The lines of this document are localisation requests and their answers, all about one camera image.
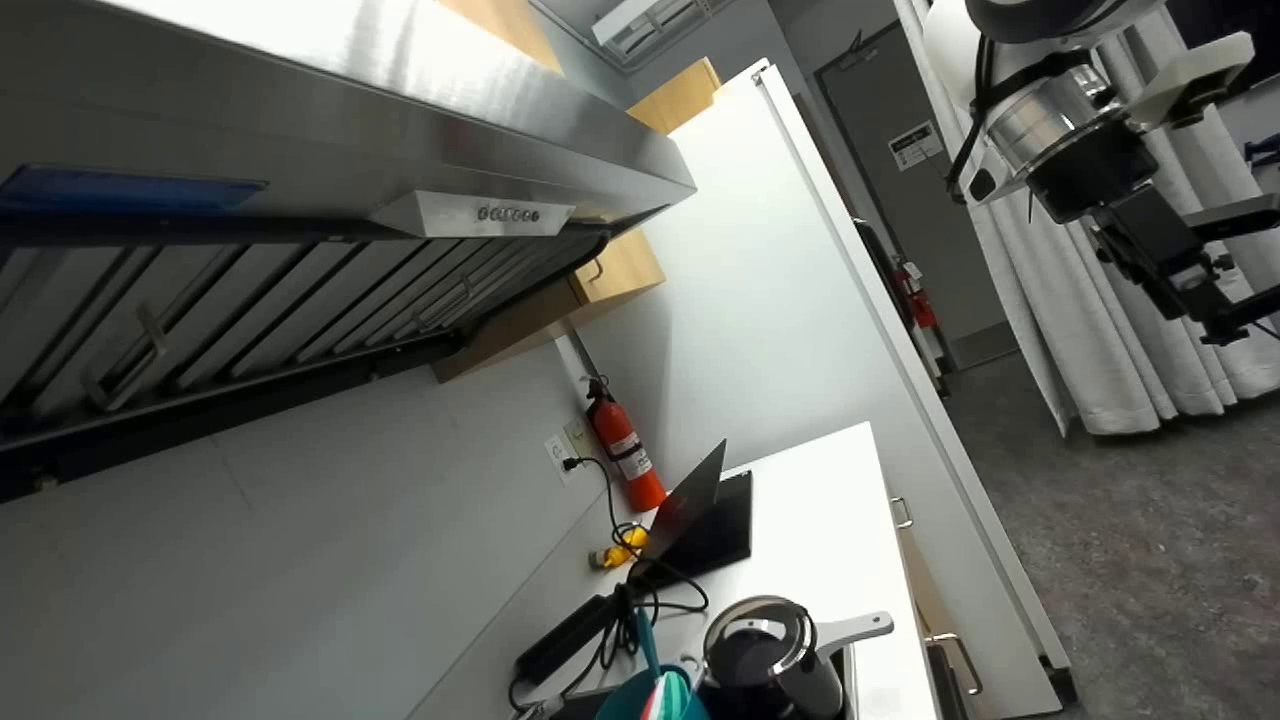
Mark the black pot lid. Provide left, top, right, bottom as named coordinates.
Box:
left=705, top=594, right=817, bottom=665

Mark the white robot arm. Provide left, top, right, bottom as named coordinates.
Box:
left=927, top=0, right=1280, bottom=343

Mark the red fire extinguisher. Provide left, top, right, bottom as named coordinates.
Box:
left=587, top=378, right=670, bottom=511

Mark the black power strip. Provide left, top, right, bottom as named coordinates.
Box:
left=518, top=594, right=625, bottom=685

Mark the steel range hood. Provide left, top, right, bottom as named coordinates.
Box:
left=0, top=0, right=693, bottom=501

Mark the white curtain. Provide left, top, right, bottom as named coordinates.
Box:
left=893, top=0, right=1280, bottom=440

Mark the black coiled cable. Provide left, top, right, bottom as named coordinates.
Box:
left=506, top=563, right=716, bottom=717

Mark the black pot with handle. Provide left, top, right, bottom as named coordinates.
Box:
left=702, top=610, right=898, bottom=720

